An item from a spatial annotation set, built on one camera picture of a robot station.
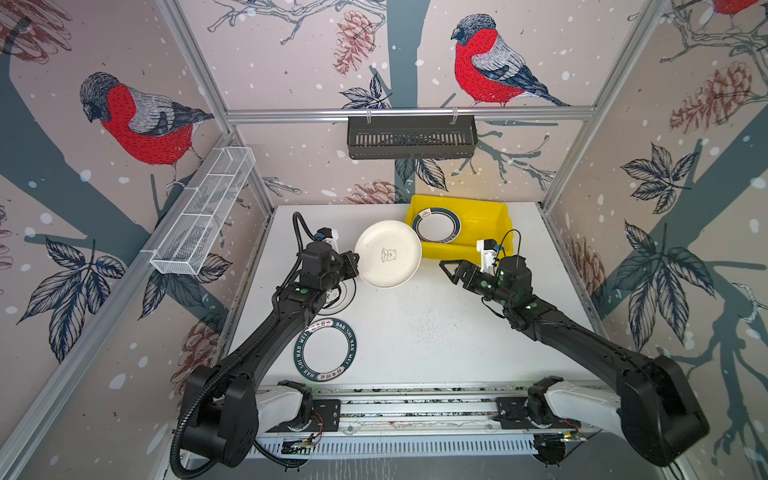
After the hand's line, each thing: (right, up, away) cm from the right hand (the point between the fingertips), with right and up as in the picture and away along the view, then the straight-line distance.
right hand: (445, 270), depth 80 cm
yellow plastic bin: (+20, +16, +35) cm, 43 cm away
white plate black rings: (-28, -6, -9) cm, 30 cm away
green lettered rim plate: (-34, -23, +4) cm, 41 cm away
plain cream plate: (-15, +5, +3) cm, 16 cm away
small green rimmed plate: (+2, +13, +30) cm, 33 cm away
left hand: (-24, +4, +1) cm, 24 cm away
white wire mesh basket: (-65, +7, -9) cm, 66 cm away
